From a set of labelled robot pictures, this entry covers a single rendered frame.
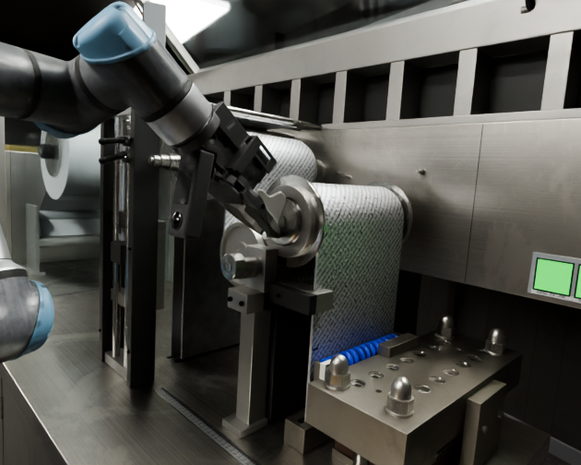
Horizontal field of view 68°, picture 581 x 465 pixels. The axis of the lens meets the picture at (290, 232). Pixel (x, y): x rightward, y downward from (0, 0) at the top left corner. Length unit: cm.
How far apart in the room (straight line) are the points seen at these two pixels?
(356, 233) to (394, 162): 28
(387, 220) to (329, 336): 23
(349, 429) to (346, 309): 20
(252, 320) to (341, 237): 20
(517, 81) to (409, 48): 22
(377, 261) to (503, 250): 23
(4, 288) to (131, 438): 30
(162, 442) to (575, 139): 80
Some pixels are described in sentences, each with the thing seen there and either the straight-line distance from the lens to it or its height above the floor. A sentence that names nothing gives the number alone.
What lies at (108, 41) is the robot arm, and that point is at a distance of 51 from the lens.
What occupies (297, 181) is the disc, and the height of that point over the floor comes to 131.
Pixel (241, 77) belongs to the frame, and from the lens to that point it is 137.
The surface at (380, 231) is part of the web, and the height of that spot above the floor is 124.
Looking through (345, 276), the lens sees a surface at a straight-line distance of 71.
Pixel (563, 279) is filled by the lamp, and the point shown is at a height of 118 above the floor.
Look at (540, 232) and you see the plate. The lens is 83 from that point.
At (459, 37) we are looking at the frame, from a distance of 94.
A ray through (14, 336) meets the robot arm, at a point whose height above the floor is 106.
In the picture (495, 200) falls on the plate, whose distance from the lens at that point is 85.
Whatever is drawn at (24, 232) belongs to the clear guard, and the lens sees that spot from 151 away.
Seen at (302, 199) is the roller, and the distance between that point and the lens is 65.
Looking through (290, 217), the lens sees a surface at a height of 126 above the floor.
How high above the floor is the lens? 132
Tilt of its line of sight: 7 degrees down
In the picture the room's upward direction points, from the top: 4 degrees clockwise
